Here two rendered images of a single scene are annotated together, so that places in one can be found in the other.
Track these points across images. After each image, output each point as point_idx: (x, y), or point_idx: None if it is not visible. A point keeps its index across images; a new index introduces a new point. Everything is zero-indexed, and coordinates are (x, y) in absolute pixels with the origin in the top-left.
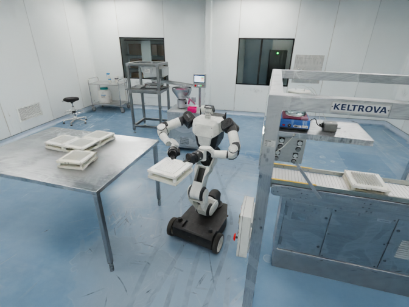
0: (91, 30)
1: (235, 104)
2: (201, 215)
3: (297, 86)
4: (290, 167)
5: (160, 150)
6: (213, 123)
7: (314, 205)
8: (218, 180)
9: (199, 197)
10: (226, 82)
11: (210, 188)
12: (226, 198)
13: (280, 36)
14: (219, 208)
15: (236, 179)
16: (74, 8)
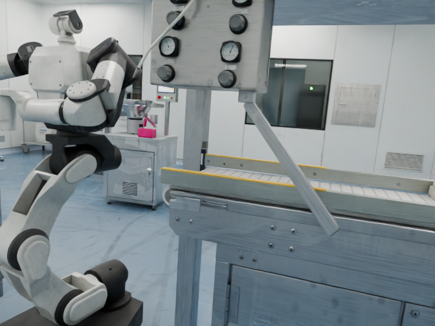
0: (44, 43)
1: (244, 155)
2: (56, 325)
3: (341, 130)
4: (259, 165)
5: (87, 204)
6: (66, 49)
7: (332, 287)
8: (165, 258)
9: (7, 257)
10: (230, 121)
11: (138, 271)
12: (161, 294)
13: (311, 55)
14: (115, 308)
15: (202, 259)
16: (23, 11)
